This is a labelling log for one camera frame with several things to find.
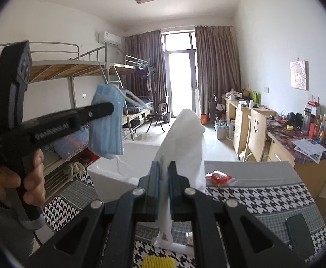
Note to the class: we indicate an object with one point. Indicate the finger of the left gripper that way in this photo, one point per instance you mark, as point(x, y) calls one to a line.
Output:
point(90, 114)

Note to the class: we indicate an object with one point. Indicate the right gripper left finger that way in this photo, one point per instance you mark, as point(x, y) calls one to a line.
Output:
point(103, 234)

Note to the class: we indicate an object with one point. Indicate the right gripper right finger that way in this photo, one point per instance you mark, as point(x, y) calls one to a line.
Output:
point(226, 234)

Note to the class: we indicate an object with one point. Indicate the blue surgical face mask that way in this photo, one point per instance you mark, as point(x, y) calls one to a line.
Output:
point(105, 134)

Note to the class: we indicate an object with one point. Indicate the yellow foam net sleeve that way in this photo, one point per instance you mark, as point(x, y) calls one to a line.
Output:
point(158, 262)

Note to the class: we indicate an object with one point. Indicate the white cloth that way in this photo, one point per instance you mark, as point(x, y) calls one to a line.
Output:
point(184, 144)

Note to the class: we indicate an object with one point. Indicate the person's left hand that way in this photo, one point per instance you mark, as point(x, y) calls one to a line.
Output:
point(34, 182)

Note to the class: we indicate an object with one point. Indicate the blue plaid quilt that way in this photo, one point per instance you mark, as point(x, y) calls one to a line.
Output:
point(72, 144)

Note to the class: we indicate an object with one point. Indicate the metal bunk bed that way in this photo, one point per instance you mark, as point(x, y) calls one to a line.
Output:
point(61, 75)

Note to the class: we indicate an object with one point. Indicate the dark green phone case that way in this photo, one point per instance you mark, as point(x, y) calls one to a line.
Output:
point(300, 236)

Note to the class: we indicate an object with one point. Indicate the white styrofoam box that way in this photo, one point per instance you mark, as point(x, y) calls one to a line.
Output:
point(113, 177)

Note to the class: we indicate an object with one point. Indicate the houndstooth tablecloth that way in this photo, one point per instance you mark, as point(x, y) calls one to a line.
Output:
point(273, 192)

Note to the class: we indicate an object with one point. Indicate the red snack packet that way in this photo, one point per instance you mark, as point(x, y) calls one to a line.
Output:
point(219, 179)

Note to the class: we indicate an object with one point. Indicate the white air conditioner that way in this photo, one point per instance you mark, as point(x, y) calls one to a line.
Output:
point(109, 38)

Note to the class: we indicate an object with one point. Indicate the black folding chair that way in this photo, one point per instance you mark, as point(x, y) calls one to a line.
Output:
point(159, 114)

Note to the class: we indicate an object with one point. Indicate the wooden desk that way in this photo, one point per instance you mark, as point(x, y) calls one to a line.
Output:
point(279, 146)

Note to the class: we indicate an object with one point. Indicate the grey curtain left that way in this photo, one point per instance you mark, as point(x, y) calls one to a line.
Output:
point(145, 53)

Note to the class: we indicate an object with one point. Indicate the grey curtain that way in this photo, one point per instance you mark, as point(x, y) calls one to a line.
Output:
point(145, 53)
point(218, 66)

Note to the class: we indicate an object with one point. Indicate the wooden chair smiley face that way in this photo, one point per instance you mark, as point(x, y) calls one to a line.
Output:
point(255, 147)

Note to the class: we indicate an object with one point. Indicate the papers on desk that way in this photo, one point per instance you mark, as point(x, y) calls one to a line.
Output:
point(310, 148)

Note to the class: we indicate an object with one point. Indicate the black headphones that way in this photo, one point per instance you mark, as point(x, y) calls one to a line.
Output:
point(295, 119)

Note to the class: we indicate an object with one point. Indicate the grey curtain right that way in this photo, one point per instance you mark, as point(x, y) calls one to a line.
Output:
point(218, 66)

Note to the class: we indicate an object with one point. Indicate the cartoon wall picture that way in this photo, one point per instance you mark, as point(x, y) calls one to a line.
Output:
point(298, 72)

